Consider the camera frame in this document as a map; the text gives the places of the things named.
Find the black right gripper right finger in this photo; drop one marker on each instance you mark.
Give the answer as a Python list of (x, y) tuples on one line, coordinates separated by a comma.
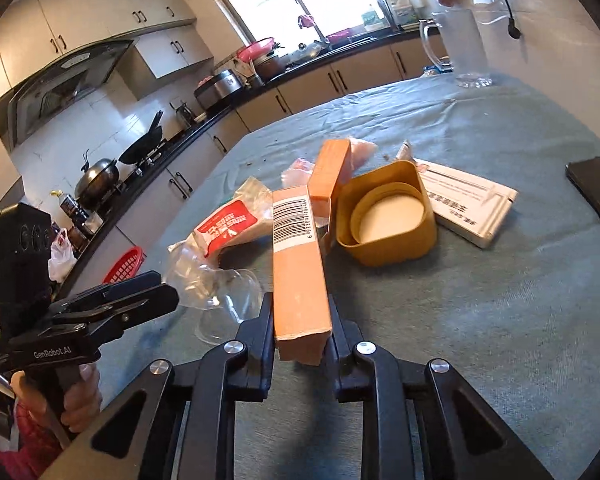
[(421, 420)]

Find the white paper medicine packet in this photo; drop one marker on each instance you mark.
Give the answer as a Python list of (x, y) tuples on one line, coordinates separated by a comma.
[(472, 207)]

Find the silver rice cooker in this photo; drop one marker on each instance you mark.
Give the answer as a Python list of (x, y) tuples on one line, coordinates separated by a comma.
[(216, 89)]

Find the clear plastic bag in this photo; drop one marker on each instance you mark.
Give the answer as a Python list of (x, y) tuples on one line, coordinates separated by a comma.
[(224, 298)]

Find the black wok pan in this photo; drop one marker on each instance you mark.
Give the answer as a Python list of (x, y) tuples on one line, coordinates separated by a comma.
[(142, 147)]

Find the grey-blue tablecloth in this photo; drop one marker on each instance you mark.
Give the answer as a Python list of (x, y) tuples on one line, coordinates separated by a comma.
[(401, 283)]

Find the range hood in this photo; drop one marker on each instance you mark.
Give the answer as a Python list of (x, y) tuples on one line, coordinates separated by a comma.
[(62, 83)]

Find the clear glass pitcher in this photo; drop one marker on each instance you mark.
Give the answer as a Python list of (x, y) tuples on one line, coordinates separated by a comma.
[(463, 45)]

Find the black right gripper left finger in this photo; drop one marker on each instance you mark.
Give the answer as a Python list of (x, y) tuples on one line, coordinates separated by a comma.
[(177, 421)]

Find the pink colander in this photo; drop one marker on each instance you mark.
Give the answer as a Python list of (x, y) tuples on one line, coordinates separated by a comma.
[(259, 48)]

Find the left hand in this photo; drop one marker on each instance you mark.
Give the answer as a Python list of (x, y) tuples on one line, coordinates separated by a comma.
[(82, 401)]

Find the yellow square container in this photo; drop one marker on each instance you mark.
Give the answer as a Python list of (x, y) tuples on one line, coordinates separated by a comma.
[(385, 216)]

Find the steel pot with lid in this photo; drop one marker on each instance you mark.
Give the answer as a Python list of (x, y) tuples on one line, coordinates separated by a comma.
[(96, 181)]

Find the dark sauce bottle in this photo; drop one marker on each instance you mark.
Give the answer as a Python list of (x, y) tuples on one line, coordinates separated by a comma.
[(74, 211)]

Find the red plastic mesh basket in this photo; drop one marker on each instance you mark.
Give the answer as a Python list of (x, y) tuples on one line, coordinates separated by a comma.
[(126, 266)]

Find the white plastic bag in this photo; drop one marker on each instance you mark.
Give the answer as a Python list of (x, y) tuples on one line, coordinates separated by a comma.
[(62, 259)]

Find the orange cardboard box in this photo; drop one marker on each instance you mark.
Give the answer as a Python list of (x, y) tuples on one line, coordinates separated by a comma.
[(302, 320)]

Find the red white snack wrapper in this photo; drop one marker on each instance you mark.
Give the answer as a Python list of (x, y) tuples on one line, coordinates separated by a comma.
[(243, 219)]

